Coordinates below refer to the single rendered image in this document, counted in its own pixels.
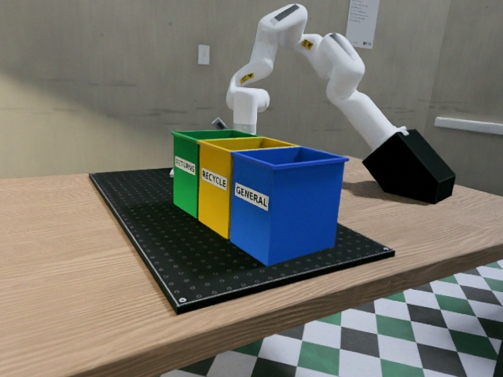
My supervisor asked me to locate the yellow bin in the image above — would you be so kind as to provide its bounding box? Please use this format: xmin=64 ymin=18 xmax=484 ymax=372
xmin=196 ymin=137 xmax=299 ymax=239

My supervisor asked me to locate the blue bin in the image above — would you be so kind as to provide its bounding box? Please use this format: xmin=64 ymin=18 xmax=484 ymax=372
xmin=230 ymin=146 xmax=350 ymax=266

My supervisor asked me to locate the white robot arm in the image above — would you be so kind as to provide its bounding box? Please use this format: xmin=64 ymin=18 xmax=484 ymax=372
xmin=226 ymin=4 xmax=406 ymax=154

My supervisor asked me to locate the green open-top bin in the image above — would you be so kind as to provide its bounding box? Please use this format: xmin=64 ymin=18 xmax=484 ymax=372
xmin=171 ymin=130 xmax=261 ymax=218

